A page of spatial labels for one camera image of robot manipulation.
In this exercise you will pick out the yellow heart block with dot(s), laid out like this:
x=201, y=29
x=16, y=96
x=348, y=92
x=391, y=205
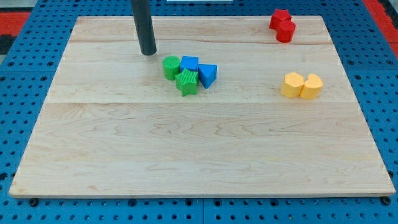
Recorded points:
x=312, y=87

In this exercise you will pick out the blue triangle block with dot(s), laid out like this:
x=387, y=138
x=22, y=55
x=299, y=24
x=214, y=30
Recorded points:
x=207, y=74

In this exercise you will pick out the light wooden board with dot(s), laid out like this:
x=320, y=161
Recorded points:
x=112, y=126

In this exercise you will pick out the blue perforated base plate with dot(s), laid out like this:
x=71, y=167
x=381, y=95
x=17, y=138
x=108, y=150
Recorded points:
x=358, y=29

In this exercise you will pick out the green star block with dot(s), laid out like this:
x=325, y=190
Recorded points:
x=187, y=81

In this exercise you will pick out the red star block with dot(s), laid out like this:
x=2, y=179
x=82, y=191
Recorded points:
x=278, y=16

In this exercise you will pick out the yellow hexagon block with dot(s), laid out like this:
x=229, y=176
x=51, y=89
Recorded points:
x=292, y=85

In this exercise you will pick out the blue cube block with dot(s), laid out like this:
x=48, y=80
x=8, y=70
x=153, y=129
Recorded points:
x=190, y=63

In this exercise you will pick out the red cylinder block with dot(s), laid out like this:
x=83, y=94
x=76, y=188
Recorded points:
x=285, y=31

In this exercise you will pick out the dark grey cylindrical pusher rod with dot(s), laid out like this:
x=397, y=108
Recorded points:
x=144, y=28

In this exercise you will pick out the green cylinder block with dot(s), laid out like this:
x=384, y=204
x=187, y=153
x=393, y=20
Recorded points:
x=171, y=67

